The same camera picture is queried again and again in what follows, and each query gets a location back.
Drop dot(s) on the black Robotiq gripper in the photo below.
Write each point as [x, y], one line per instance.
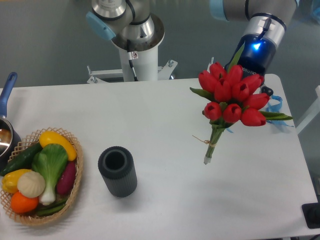
[256, 57]

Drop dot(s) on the red tulip bouquet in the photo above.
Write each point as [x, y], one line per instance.
[232, 98]

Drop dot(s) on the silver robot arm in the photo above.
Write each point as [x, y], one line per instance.
[267, 19]

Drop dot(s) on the black device at edge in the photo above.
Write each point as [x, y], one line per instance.
[311, 212]

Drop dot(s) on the dark grey ribbed vase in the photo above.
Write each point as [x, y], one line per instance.
[117, 168]

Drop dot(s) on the purple sweet potato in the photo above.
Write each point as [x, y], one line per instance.
[67, 179]

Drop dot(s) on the green bok choy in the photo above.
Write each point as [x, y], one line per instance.
[50, 163]

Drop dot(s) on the green cucumber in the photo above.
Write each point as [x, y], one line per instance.
[23, 160]

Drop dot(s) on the cream steamed bun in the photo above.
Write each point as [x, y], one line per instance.
[31, 184]

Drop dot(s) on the green bean pods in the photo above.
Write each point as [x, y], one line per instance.
[51, 209]

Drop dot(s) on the orange fruit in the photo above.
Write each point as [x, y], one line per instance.
[21, 204]

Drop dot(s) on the yellow bell pepper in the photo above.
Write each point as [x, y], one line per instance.
[10, 180]

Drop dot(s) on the woven wicker basket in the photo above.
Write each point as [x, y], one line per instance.
[30, 218]

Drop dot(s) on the white frame at right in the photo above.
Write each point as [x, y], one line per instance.
[309, 114]

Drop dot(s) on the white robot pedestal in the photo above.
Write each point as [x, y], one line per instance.
[138, 50]

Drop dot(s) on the blue handled saucepan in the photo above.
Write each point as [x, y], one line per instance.
[9, 138]

